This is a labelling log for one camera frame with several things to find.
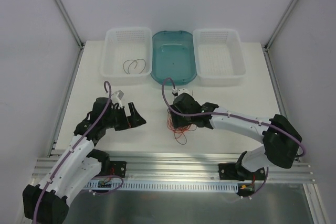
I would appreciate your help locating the teal transparent plastic bin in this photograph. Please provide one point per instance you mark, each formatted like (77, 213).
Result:
(173, 56)

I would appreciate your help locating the right aluminium frame post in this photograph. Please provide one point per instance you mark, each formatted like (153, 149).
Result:
(279, 26)

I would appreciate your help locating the white slotted cable duct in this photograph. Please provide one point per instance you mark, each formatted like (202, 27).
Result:
(163, 186)

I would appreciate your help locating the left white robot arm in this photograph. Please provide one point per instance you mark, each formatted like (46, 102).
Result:
(49, 201)

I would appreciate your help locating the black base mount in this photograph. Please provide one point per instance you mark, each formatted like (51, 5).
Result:
(228, 171)
(118, 168)

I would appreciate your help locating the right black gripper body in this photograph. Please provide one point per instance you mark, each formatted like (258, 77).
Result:
(177, 120)

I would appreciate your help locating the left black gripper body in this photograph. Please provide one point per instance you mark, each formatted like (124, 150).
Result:
(123, 119)

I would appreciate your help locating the aluminium frame post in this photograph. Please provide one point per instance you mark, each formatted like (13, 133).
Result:
(279, 26)
(60, 6)

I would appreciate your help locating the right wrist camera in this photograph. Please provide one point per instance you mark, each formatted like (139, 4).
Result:
(178, 91)

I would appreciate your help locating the right white perforated basket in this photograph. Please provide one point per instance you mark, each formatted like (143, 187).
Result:
(219, 57)

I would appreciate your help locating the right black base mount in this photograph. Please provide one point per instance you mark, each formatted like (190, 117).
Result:
(228, 171)

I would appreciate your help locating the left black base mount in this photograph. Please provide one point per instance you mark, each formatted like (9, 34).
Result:
(118, 168)

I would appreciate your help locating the aluminium mounting rail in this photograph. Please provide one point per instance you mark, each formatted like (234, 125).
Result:
(199, 167)

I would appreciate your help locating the white perforated basket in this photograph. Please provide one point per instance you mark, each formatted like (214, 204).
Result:
(219, 57)
(126, 58)

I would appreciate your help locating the left white perforated basket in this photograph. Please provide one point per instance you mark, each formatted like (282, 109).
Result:
(126, 58)

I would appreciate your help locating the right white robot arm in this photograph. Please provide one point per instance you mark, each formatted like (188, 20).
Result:
(279, 140)

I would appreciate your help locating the left aluminium frame post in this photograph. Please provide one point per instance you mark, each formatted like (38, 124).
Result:
(60, 6)

